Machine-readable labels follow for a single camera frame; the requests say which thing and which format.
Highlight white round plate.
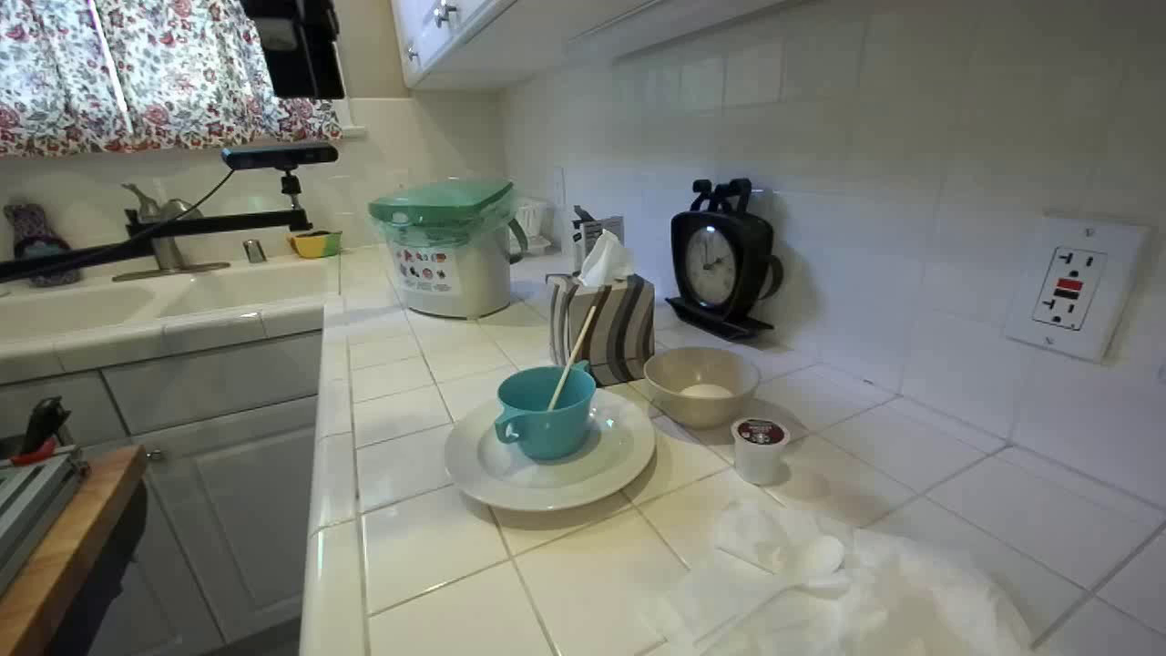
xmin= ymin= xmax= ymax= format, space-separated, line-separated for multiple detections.
xmin=446 ymin=393 xmax=657 ymax=513

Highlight striped tissue box holder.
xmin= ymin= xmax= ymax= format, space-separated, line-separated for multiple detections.
xmin=549 ymin=229 xmax=657 ymax=386

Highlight wooden stirring stick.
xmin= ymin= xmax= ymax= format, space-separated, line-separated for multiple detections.
xmin=545 ymin=308 xmax=599 ymax=414

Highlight metal sink faucet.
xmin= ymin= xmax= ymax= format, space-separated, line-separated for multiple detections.
xmin=127 ymin=181 xmax=206 ymax=282

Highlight wooden side table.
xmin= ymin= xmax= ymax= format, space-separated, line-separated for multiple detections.
xmin=0 ymin=450 xmax=144 ymax=656

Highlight floral window curtain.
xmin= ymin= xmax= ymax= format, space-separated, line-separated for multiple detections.
xmin=0 ymin=0 xmax=339 ymax=157

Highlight white paper napkin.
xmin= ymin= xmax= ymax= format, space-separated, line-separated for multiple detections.
xmin=657 ymin=501 xmax=1036 ymax=656

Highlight white lower cabinet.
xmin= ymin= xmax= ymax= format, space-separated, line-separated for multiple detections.
xmin=0 ymin=332 xmax=322 ymax=656

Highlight black apple-shaped clock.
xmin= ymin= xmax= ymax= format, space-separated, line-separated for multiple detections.
xmin=670 ymin=178 xmax=783 ymax=338

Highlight beige ceramic bowl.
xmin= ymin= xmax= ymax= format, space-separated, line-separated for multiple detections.
xmin=645 ymin=345 xmax=758 ymax=432

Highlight white upper cabinets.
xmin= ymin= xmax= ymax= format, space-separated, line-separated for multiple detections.
xmin=389 ymin=0 xmax=783 ymax=90

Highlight white wall power outlet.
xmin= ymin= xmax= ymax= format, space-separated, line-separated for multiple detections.
xmin=1003 ymin=217 xmax=1147 ymax=361

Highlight dark bottle by sink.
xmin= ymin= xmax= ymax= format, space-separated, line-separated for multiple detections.
xmin=4 ymin=202 xmax=79 ymax=290

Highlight teal ceramic cup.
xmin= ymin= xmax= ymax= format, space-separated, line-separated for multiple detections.
xmin=497 ymin=365 xmax=599 ymax=463

